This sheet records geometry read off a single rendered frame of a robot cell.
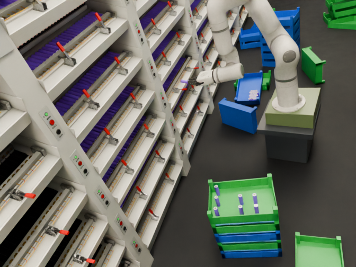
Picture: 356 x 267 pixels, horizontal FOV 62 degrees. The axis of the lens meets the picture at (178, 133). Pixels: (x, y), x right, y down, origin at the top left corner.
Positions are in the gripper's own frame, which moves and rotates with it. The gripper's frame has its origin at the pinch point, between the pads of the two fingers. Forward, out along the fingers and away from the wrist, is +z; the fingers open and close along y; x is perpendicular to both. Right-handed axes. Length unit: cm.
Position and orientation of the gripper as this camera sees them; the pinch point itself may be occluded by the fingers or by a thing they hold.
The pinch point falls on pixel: (192, 81)
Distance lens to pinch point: 180.0
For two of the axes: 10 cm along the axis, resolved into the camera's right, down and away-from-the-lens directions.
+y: -3.3, 6.6, -6.7
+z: -8.5, 1.0, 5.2
